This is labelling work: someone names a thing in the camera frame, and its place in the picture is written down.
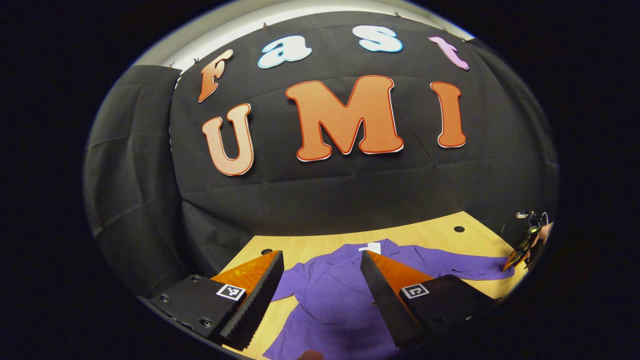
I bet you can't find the purple shirt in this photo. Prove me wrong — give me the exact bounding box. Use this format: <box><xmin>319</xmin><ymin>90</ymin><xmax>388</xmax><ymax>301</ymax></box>
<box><xmin>262</xmin><ymin>239</ymin><xmax>516</xmax><ymax>360</ymax></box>

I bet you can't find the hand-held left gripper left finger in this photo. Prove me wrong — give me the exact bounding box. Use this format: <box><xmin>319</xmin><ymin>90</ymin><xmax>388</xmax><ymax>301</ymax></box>
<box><xmin>137</xmin><ymin>250</ymin><xmax>285</xmax><ymax>351</ymax></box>

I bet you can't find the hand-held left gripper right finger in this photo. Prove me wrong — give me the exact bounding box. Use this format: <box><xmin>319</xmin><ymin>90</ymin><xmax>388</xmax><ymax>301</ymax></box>
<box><xmin>360</xmin><ymin>250</ymin><xmax>501</xmax><ymax>349</ymax></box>

